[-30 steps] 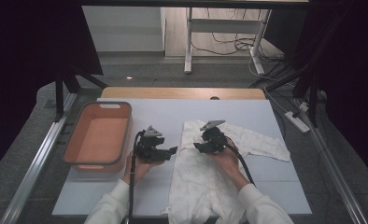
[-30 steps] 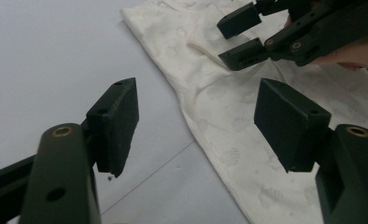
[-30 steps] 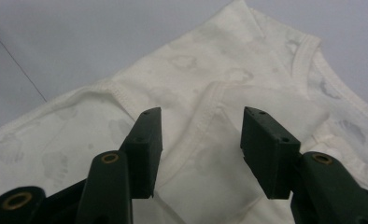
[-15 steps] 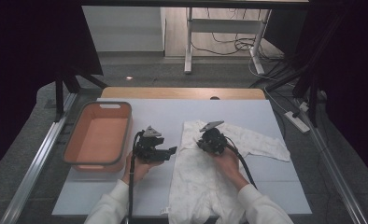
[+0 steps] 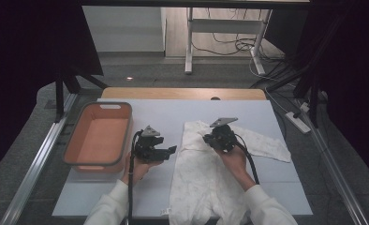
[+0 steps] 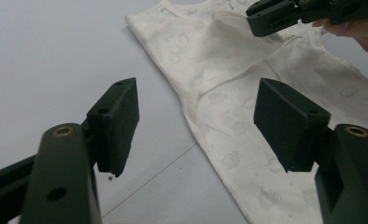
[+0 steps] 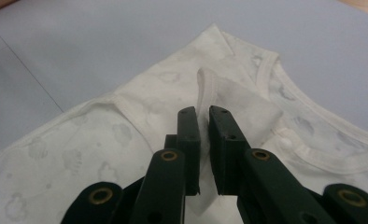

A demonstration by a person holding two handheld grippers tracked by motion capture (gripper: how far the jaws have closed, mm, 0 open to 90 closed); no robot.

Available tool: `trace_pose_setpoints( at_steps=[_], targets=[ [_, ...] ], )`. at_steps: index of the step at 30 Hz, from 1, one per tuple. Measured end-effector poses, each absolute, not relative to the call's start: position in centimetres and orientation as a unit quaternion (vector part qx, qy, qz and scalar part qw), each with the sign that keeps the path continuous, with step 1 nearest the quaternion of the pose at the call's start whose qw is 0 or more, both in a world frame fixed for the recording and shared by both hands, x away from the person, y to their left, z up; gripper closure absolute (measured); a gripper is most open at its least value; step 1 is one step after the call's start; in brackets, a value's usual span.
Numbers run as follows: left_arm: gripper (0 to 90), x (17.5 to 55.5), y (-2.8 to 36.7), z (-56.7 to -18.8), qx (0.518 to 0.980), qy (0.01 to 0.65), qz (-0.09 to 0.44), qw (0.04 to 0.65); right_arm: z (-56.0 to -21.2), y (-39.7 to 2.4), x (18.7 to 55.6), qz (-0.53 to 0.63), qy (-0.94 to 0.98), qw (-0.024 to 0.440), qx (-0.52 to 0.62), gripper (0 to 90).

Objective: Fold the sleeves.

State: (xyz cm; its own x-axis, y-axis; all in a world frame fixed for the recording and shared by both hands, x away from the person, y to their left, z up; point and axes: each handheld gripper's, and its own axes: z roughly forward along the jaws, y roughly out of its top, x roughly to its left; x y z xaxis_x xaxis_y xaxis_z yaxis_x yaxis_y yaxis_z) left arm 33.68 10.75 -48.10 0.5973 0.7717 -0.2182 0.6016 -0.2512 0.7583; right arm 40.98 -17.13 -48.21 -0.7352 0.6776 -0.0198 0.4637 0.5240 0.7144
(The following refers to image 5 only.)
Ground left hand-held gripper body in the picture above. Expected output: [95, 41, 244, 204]
[135, 125, 171, 163]

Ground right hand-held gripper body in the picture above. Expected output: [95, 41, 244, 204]
[209, 116, 239, 154]

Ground white baby garment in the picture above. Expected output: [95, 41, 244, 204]
[168, 120, 292, 225]

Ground orange plastic basket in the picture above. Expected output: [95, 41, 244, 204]
[62, 101, 134, 174]

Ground person's left hand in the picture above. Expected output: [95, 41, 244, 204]
[120, 154, 162, 186]

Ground person's right hand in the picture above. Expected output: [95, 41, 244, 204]
[214, 144, 256, 191]

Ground wooden table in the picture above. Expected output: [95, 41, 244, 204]
[101, 87, 267, 101]

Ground white power strip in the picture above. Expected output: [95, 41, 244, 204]
[285, 111, 312, 135]

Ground black metal stand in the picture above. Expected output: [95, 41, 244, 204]
[54, 73, 110, 124]
[293, 69, 322, 128]

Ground white cabinet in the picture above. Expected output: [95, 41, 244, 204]
[82, 6, 167, 53]

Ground dark curtain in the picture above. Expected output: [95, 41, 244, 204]
[0, 0, 105, 182]
[264, 0, 369, 188]

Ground right hand-held gripper black cable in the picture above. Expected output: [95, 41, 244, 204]
[233, 133, 261, 186]

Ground hand-held gripper black cable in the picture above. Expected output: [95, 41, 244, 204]
[126, 130, 143, 225]
[233, 133, 261, 186]

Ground left hand-held gripper black cable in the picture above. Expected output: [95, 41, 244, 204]
[126, 130, 143, 225]

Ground black floor cables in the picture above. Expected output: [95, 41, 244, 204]
[191, 7, 287, 64]

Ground white metal desk frame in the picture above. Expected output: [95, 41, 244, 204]
[184, 7, 273, 76]

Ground aluminium rail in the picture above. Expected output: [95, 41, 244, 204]
[294, 99, 369, 225]
[0, 93, 79, 225]

